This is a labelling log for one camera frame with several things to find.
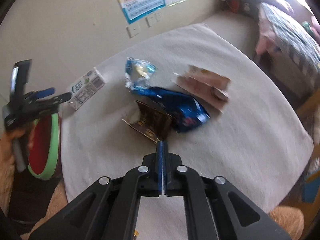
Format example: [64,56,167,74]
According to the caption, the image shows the white milk carton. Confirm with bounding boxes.
[68,68,106,110]

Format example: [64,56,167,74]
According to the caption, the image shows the yellow chocolate snack wrapper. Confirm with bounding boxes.
[122,100,173,143]

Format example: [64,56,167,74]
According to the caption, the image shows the pink carton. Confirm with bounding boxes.
[173,65,231,113]

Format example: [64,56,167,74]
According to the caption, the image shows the green rimmed red trash bin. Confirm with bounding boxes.
[28,113,62,181]

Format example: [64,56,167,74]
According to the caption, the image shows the person's left hand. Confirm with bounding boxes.
[1,128,26,200]

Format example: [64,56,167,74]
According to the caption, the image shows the brown plush teddy bear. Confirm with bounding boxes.
[268,205,304,240]

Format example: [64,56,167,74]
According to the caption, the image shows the dark blue snack bag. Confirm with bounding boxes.
[132,87,210,133]

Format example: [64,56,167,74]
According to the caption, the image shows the light blue snack wrapper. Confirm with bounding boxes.
[125,57,158,91]

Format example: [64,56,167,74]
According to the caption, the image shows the white fabric table cover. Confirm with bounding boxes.
[60,23,315,240]

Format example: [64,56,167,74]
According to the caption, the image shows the bed with checkered blanket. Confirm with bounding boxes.
[255,0,319,98]

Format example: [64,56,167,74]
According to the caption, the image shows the wooden chair frame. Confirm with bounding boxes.
[296,89,319,173]

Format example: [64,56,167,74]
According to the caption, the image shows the white wall switch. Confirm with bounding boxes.
[126,22,140,38]

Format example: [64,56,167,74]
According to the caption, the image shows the white wall socket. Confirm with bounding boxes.
[145,11,162,28]

